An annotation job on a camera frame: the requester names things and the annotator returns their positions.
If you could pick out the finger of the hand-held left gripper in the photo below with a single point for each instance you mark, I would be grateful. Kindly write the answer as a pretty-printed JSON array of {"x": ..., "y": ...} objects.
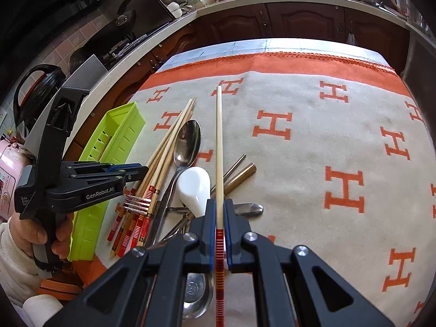
[
  {"x": 115, "y": 168},
  {"x": 134, "y": 174}
]

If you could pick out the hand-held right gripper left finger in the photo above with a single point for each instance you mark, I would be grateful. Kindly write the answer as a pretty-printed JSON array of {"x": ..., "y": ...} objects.
[{"x": 212, "y": 231}]

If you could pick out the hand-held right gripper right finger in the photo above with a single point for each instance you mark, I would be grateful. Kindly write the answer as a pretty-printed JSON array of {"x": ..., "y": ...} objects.
[{"x": 229, "y": 231}]

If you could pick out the steel fork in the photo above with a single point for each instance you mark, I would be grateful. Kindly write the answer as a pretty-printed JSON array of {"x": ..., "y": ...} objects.
[{"x": 136, "y": 203}]

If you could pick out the lime green plastic tray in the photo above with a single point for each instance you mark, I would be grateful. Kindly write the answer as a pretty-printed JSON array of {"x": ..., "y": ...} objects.
[{"x": 119, "y": 126}]

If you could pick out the person's left forearm white sleeve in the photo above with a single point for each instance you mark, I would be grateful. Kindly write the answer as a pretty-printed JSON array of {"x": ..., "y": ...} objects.
[{"x": 17, "y": 272}]

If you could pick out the person's left hand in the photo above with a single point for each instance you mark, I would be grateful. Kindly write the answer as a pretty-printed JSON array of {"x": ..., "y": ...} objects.
[{"x": 25, "y": 230}]

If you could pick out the pink kitchen appliance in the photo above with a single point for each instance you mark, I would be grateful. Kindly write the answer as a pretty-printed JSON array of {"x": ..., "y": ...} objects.
[{"x": 8, "y": 177}]

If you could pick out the white ceramic spoon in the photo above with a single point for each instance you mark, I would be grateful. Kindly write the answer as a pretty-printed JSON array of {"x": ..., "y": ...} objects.
[{"x": 192, "y": 187}]

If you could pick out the flat steel soup spoon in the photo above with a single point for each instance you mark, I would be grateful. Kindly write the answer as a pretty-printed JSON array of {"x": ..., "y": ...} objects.
[{"x": 197, "y": 289}]

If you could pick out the brass chopstick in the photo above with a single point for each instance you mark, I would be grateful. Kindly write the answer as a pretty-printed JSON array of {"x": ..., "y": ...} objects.
[{"x": 245, "y": 173}]

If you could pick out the large steel spoon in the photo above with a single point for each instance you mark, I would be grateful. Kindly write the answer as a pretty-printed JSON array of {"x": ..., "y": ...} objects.
[{"x": 187, "y": 143}]

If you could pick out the bundle of red-striped bamboo chopsticks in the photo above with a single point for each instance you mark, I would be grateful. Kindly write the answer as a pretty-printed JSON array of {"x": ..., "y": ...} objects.
[{"x": 121, "y": 242}]

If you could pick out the orange and beige printed blanket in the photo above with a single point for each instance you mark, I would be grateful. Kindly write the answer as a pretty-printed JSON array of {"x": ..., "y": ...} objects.
[{"x": 306, "y": 177}]

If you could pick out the black kettle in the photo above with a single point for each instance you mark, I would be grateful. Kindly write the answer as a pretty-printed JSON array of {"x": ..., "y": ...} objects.
[{"x": 41, "y": 85}]

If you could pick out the grey metal plate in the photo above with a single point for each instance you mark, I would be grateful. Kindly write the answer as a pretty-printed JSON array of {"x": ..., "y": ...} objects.
[{"x": 85, "y": 73}]

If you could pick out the stainless steel appliance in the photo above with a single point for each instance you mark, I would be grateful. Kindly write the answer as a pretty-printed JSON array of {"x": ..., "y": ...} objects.
[{"x": 419, "y": 58}]

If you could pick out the pink container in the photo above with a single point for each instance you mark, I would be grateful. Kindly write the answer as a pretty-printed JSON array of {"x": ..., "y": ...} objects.
[{"x": 403, "y": 1}]

